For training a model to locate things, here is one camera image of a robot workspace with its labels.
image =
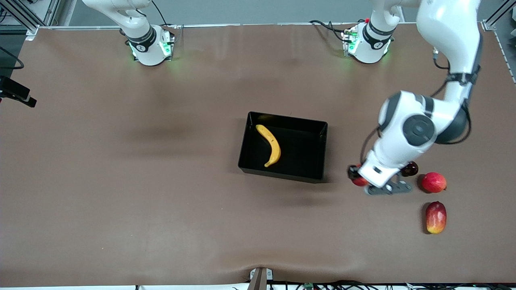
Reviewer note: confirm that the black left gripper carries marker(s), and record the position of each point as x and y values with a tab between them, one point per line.
352	173

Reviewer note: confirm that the small red yellow apple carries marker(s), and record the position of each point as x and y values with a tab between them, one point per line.
360	181

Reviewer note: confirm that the black rectangular plastic box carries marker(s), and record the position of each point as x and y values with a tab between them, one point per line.
298	165

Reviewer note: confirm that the yellow banana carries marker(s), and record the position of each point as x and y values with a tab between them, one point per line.
274	147

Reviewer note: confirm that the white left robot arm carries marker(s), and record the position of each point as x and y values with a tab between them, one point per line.
419	129

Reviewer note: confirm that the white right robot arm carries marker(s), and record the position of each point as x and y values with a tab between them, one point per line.
145	48

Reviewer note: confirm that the dark purple plum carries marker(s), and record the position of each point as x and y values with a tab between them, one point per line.
412	170

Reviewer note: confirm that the round red peach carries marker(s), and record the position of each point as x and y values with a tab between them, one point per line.
433	182

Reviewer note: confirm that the red yellow mango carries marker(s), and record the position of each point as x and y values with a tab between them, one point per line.
436	217

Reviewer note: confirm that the table cover mat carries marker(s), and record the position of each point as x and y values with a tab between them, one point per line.
161	221

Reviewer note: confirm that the aluminium frame profile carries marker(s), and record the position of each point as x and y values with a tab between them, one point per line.
489	23
32	31

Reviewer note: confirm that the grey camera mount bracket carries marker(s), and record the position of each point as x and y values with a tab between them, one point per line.
260	280

